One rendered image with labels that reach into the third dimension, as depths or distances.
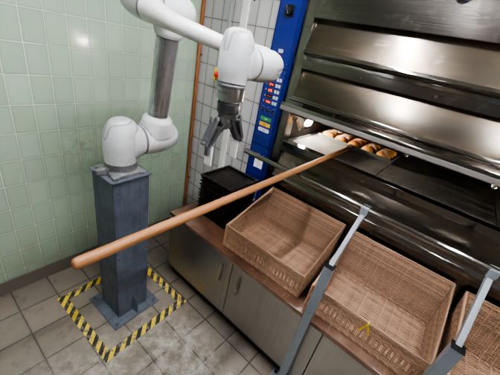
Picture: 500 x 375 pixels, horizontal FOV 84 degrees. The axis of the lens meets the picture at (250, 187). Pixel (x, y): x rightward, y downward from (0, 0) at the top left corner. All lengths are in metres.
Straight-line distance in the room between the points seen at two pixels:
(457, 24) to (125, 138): 1.53
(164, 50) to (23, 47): 0.73
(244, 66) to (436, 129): 1.01
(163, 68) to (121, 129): 0.34
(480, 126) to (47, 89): 2.13
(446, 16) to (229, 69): 1.03
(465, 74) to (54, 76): 1.99
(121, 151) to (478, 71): 1.60
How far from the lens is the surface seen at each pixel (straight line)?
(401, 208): 1.71
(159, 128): 1.51
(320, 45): 1.75
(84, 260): 0.77
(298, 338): 1.58
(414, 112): 1.60
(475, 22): 1.59
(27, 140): 1.96
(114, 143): 1.45
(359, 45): 1.68
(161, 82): 1.46
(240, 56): 0.89
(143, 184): 1.57
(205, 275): 1.96
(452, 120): 1.59
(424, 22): 1.62
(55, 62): 1.90
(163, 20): 1.17
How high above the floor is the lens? 1.71
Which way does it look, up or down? 28 degrees down
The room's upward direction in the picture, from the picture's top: 12 degrees clockwise
